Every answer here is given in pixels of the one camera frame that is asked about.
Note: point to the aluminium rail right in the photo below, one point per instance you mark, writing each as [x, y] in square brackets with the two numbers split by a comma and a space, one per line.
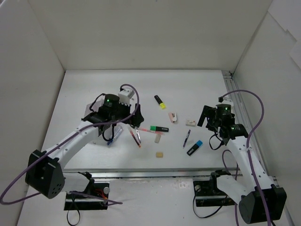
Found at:
[239, 110]

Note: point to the blue black highlighter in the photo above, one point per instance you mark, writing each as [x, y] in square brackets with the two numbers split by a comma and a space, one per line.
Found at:
[194, 148]

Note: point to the white staple box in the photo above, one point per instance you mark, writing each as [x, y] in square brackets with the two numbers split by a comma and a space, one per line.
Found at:
[191, 123]

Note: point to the white eraser in sleeve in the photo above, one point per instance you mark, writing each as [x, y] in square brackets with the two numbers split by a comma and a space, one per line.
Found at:
[157, 138]

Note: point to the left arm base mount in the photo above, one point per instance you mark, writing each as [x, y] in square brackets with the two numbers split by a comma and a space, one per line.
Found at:
[99, 189]

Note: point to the aluminium rail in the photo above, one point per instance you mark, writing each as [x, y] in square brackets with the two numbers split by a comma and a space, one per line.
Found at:
[239, 110]
[145, 173]

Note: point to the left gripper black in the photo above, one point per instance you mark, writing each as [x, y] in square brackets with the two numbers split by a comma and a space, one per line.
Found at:
[132, 115]

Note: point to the purple pen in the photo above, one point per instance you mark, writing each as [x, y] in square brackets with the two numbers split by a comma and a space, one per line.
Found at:
[186, 138]

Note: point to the aluminium rail front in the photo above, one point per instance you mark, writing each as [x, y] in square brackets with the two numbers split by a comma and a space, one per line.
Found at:
[145, 173]

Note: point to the green black highlighter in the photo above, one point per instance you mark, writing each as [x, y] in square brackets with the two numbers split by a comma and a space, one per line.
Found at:
[159, 129]

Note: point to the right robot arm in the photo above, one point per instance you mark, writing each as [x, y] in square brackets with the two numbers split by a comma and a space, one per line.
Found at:
[259, 199]

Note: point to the clear compartment organizer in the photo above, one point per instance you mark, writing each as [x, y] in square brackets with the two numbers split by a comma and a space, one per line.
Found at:
[95, 107]

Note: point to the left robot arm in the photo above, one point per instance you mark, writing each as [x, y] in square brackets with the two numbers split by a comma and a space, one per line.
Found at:
[49, 172]

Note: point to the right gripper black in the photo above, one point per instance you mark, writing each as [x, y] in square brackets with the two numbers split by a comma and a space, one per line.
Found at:
[209, 114]

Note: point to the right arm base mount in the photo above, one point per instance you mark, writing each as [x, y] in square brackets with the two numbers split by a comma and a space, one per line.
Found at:
[208, 195]

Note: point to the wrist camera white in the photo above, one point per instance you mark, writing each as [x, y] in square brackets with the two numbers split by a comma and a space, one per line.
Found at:
[125, 95]
[226, 100]

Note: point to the blue cap glue bottle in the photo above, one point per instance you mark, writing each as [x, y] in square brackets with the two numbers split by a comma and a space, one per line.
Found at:
[117, 131]

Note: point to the black handled scissors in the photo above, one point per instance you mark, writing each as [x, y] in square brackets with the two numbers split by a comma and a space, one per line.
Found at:
[138, 135]

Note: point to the yellow black highlighter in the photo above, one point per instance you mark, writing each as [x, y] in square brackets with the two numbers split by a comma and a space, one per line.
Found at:
[160, 102]

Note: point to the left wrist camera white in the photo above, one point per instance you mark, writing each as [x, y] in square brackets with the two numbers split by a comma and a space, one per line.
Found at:
[125, 95]

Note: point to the pink mini stapler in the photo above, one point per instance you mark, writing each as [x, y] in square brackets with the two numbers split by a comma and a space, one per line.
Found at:
[173, 117]

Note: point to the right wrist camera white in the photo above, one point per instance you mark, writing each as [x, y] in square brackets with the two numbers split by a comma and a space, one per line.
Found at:
[226, 100]

